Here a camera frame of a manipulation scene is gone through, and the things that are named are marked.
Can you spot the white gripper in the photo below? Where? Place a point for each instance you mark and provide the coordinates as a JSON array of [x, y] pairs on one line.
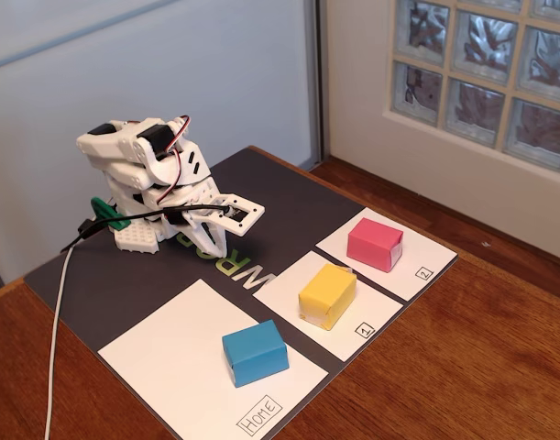
[[209, 233]]

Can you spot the red paper box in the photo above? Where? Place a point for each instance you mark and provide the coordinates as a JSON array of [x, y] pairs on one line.
[[371, 245]]

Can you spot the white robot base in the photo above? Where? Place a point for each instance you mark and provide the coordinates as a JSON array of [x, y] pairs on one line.
[[135, 240]]

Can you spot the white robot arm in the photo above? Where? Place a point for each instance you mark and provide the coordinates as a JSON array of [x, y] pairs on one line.
[[124, 144]]

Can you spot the white paper sheet marked home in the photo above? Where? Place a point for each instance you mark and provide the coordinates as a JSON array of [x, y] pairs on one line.
[[178, 348]]

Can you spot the blue paper box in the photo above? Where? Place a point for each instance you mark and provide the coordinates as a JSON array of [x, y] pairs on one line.
[[254, 355]]

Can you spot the yellow paper box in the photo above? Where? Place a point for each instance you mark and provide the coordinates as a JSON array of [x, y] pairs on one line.
[[327, 293]]

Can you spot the dark grey mat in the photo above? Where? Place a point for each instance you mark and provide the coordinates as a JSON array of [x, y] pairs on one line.
[[270, 201]]

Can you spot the green clamp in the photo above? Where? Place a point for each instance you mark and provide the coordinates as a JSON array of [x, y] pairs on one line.
[[107, 212]]

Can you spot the white paper sheet marked one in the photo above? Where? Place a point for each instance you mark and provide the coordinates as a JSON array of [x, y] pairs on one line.
[[380, 311]]

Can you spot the white paper sheet marked two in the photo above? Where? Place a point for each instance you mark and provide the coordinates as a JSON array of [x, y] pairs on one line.
[[421, 252]]

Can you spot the glass block window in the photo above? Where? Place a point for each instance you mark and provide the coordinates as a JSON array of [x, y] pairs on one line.
[[481, 69]]

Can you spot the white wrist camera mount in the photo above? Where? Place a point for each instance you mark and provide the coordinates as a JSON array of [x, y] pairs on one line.
[[249, 215]]

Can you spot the grey metal door frame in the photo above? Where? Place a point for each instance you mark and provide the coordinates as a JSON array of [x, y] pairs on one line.
[[317, 82]]

